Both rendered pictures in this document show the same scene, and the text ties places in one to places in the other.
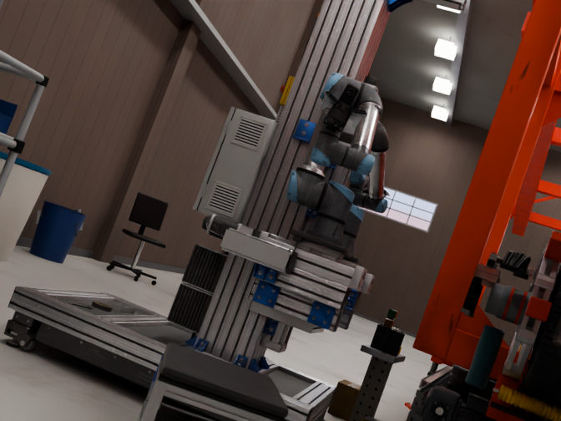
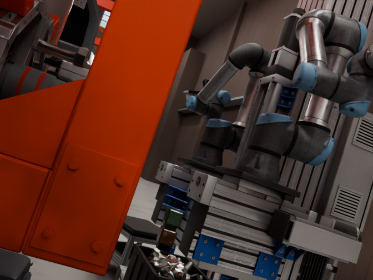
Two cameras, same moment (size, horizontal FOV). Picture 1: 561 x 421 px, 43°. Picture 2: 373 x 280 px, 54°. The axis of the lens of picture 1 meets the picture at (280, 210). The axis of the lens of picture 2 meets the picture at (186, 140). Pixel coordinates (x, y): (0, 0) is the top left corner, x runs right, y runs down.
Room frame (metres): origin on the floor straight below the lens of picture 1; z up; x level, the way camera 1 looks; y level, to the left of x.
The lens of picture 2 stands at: (4.24, -1.18, 0.76)
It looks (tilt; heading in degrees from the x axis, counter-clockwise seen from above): 5 degrees up; 150
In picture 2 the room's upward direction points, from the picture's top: 19 degrees clockwise
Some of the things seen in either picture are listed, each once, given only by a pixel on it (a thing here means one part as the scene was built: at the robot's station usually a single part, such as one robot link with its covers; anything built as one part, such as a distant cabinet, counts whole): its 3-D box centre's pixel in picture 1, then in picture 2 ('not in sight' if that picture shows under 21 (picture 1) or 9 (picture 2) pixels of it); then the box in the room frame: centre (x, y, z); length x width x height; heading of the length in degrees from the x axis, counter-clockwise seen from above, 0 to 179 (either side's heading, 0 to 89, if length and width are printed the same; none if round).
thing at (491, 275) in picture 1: (487, 273); not in sight; (2.78, -0.85, 0.93); 0.09 x 0.05 x 0.05; 71
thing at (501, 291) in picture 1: (514, 306); (32, 90); (2.90, -1.03, 0.85); 0.21 x 0.14 x 0.14; 71
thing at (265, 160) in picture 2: (341, 241); (260, 164); (3.27, -0.31, 0.87); 0.15 x 0.15 x 0.10
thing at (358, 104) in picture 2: (355, 198); (351, 94); (3.56, -0.33, 1.12); 0.11 x 0.08 x 0.11; 62
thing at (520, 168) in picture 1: (503, 194); not in sight; (5.31, -1.53, 1.75); 0.19 x 0.19 x 2.45; 71
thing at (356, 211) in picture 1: (348, 217); (272, 133); (3.28, -0.31, 0.98); 0.13 x 0.12 x 0.14; 62
